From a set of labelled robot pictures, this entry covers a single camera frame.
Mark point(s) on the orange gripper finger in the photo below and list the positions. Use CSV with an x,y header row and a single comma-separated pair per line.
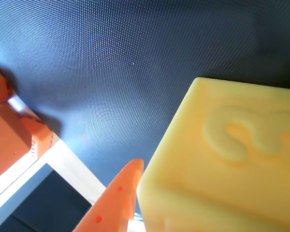
x,y
116,200

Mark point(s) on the yellow block with round stud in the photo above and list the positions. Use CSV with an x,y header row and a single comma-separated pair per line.
x,y
220,157

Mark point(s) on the dark grey table mat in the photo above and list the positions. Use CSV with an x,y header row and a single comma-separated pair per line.
x,y
135,48

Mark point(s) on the white frame bar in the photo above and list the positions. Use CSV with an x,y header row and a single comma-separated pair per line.
x,y
70,164

